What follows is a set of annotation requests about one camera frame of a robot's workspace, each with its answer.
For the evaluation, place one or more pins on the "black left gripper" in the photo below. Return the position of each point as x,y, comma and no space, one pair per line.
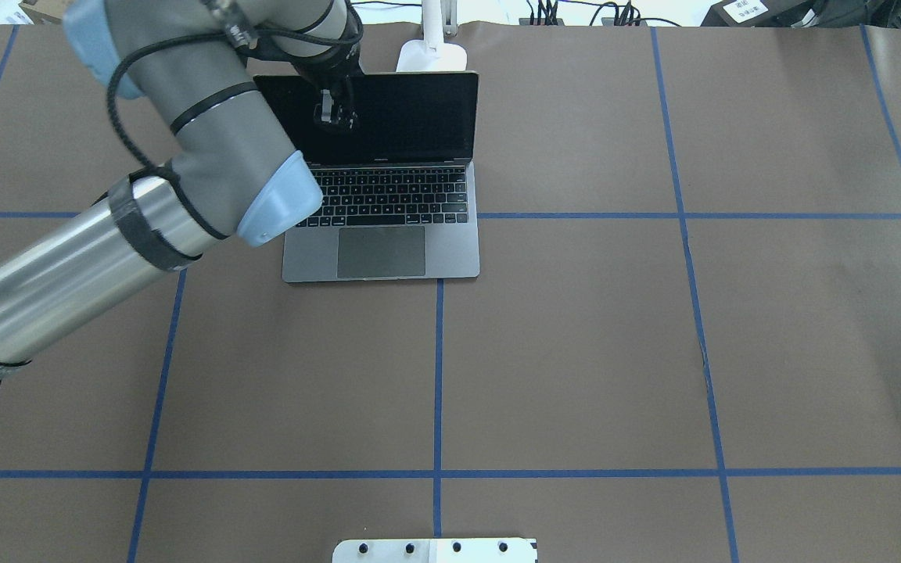
331,78

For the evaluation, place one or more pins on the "grey laptop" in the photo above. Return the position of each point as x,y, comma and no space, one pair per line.
399,188

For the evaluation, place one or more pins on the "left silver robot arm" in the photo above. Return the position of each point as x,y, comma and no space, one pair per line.
214,159

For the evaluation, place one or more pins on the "black power strip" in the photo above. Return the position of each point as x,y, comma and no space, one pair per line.
581,13

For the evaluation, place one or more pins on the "cardboard box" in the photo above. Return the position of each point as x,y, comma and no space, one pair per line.
59,9

